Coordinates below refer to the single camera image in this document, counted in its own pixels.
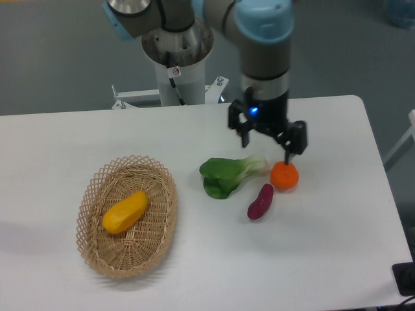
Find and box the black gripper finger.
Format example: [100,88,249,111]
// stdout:
[228,100,253,148]
[275,121,307,165]

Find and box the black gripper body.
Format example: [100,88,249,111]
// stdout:
[243,89,289,139]

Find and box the yellow mango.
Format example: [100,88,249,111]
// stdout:
[102,191,149,234]

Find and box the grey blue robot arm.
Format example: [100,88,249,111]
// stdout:
[102,1,307,163]

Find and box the woven wicker basket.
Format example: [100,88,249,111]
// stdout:
[76,155,178,278]

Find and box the orange tangerine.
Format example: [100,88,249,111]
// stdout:
[270,161,300,190]

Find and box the green bok choy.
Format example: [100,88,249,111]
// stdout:
[199,154,267,200]

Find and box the purple sweet potato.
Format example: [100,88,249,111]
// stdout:
[247,183,274,220]

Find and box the white furniture leg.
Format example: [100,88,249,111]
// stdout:
[383,110,414,171]

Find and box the blue object in corner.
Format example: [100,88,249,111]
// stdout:
[383,0,414,30]

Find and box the black device at table edge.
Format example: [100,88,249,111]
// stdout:
[392,262,414,296]

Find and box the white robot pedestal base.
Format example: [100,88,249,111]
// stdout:
[111,16,243,109]

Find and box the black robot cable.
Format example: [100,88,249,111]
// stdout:
[165,51,187,106]

